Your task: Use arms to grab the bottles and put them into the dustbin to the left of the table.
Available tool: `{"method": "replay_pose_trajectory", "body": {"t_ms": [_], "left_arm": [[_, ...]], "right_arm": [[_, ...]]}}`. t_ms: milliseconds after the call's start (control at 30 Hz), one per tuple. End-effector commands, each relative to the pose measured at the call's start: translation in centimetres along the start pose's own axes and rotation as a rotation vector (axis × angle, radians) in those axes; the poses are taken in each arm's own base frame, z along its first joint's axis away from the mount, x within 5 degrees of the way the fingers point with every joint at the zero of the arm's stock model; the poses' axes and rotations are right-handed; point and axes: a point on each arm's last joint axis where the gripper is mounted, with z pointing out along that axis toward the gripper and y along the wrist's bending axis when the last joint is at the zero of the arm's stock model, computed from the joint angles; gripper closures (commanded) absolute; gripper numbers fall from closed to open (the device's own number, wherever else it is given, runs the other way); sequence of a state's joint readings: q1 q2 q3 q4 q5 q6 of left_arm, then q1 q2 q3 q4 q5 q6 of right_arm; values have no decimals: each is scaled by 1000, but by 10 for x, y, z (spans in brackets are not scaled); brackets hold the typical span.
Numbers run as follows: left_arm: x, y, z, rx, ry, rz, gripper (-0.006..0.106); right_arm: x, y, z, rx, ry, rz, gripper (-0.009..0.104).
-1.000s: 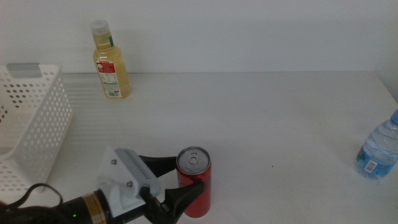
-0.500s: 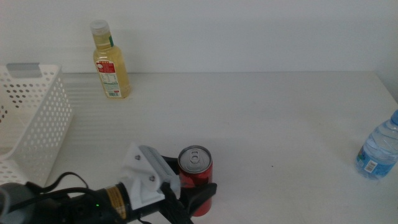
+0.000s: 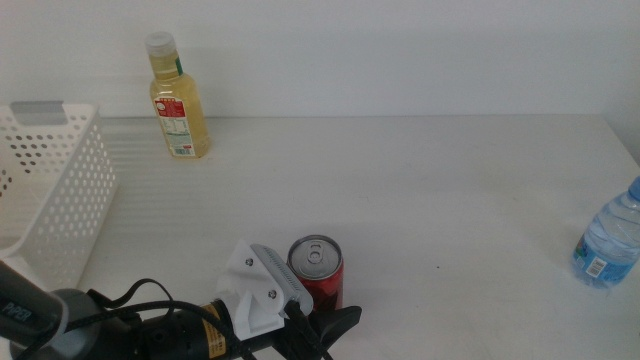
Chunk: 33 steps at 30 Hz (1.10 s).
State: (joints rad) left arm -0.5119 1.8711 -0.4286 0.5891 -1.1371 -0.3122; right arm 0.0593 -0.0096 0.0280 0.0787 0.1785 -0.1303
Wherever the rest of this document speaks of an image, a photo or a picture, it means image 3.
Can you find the yellow tea bottle white cap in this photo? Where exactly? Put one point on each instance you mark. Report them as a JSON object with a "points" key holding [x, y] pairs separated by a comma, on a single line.
{"points": [[180, 110]]}

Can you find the red soda can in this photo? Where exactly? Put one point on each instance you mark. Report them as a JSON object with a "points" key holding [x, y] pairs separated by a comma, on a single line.
{"points": [[320, 280]]}

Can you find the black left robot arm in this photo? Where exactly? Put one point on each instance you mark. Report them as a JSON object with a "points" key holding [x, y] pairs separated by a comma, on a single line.
{"points": [[100, 330]]}

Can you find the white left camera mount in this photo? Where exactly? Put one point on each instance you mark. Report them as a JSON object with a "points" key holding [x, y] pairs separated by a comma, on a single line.
{"points": [[250, 295]]}

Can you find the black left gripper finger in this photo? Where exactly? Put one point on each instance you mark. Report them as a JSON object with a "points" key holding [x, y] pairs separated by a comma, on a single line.
{"points": [[340, 322]]}

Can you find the white perforated plastic basket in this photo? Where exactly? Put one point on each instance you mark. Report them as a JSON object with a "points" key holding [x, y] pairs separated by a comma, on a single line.
{"points": [[65, 200]]}

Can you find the clear water bottle blue cap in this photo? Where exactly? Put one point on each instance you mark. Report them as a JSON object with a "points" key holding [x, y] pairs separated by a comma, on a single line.
{"points": [[610, 240]]}

